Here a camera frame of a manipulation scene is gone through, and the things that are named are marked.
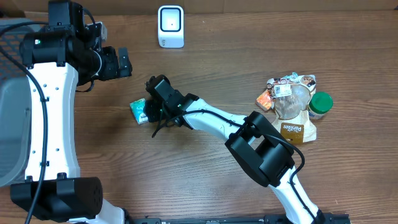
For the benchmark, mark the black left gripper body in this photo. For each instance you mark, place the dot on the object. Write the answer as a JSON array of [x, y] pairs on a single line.
[[110, 66]]

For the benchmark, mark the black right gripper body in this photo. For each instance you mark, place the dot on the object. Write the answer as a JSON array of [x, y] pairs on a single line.
[[157, 110]]

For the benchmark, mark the teal tissue packet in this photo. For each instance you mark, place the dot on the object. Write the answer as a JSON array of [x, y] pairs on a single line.
[[138, 109]]

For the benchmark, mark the orange snack packet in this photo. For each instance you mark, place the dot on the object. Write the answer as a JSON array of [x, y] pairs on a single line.
[[265, 100]]

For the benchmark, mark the clear brown bread bag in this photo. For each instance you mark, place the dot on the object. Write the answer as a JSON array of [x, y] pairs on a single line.
[[291, 99]]

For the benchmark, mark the green lid jar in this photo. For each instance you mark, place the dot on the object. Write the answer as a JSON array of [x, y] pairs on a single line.
[[319, 105]]

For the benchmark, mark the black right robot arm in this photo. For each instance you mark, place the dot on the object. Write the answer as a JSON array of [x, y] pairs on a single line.
[[259, 149]]

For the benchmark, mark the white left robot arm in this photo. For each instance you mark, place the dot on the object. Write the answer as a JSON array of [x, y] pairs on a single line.
[[64, 54]]

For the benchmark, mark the white barcode scanner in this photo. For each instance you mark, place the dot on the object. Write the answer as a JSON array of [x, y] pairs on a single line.
[[171, 26]]

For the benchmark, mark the grey plastic basket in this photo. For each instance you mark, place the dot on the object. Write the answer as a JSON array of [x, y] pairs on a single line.
[[16, 121]]

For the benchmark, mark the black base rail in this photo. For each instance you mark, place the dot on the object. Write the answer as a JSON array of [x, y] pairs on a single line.
[[267, 219]]

